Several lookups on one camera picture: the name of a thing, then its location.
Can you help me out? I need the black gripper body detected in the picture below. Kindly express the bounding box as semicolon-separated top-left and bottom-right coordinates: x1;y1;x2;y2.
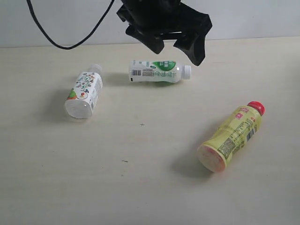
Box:
117;0;212;39

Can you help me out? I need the white green label bottle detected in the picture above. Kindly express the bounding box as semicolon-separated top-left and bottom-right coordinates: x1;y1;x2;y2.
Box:
129;60;191;83

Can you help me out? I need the clear floral label bottle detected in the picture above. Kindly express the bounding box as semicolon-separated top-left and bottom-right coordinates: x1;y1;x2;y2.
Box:
64;64;103;119

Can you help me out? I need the yellow bottle red cap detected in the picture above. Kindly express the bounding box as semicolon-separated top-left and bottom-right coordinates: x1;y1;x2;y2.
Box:
197;101;265;173

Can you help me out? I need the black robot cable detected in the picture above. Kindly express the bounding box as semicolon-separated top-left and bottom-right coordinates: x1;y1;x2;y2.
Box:
26;0;115;50

